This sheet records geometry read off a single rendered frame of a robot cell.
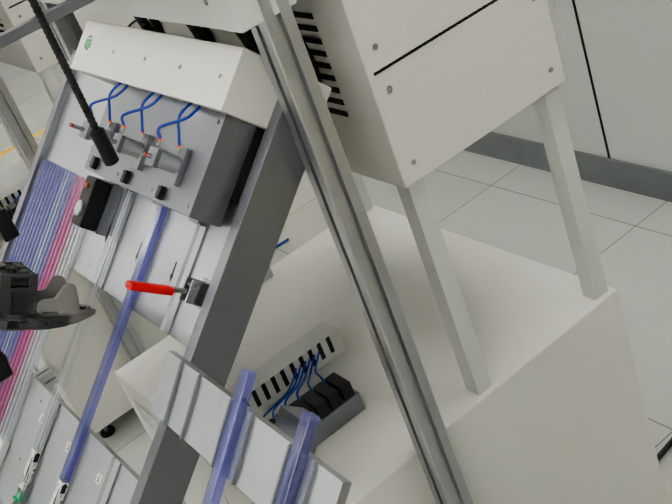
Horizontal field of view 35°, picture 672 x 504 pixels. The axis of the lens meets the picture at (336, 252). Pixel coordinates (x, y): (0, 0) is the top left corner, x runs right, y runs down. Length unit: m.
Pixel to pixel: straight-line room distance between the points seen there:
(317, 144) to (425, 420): 0.45
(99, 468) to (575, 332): 0.77
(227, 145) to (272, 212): 0.10
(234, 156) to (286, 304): 0.76
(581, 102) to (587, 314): 1.55
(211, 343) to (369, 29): 0.44
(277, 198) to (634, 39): 1.81
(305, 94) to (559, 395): 0.73
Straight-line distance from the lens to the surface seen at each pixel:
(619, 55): 3.04
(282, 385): 1.79
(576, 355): 1.76
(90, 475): 1.50
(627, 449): 1.95
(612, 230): 3.11
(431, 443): 1.54
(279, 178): 1.31
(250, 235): 1.30
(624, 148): 3.21
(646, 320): 2.74
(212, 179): 1.31
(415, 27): 1.40
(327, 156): 1.29
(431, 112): 1.43
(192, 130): 1.36
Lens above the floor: 1.64
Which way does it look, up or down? 29 degrees down
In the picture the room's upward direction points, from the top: 21 degrees counter-clockwise
